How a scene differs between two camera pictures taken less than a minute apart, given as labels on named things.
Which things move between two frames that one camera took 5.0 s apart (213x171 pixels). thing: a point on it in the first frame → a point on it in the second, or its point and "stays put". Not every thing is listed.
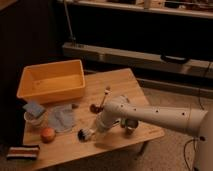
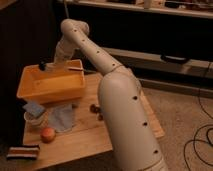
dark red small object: [96, 109] stays put
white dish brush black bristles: [84, 134] → [43, 66]
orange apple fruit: [48, 135] stays put
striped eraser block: [23, 152] stays put
